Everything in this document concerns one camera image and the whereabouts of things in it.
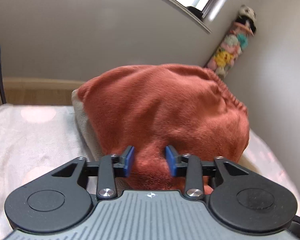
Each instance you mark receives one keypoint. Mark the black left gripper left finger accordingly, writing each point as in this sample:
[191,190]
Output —
[64,197]

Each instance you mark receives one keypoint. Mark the plush toy storage tube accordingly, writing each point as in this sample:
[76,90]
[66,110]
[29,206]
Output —
[230,49]

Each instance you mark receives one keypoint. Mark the rust red fleece garment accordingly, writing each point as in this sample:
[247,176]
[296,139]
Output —
[150,107]

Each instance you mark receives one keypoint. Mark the bed with white polka-dot cover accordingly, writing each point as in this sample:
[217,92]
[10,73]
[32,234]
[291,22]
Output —
[35,140]

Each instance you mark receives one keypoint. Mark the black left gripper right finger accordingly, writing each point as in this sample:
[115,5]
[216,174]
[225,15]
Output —
[237,197]

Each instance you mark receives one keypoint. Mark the panda plush toy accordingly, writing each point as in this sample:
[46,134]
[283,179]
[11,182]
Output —
[247,16]

